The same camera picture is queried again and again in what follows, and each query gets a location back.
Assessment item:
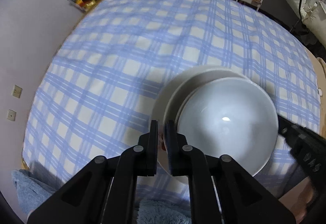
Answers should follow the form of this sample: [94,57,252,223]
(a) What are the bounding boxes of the large white bowl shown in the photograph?
[177,77,279,176]

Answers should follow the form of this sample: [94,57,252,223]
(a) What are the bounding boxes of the cherry plate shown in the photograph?
[151,65,248,173]
[162,66,249,125]

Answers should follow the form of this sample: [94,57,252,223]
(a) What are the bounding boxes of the person's right hand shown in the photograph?
[279,177,314,223]

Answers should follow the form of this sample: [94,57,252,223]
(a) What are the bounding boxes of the beige flower blanket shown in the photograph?
[305,48,325,99]

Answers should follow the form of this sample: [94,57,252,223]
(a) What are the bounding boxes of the blue plaid tablecloth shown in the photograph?
[22,0,322,189]

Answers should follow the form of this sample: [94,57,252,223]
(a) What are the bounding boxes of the wall socket lower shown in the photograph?
[7,109,17,121]

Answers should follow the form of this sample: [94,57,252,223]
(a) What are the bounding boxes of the wall socket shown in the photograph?
[12,85,23,99]
[7,109,17,121]

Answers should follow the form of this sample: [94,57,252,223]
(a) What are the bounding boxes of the wall socket upper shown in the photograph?
[12,85,23,99]

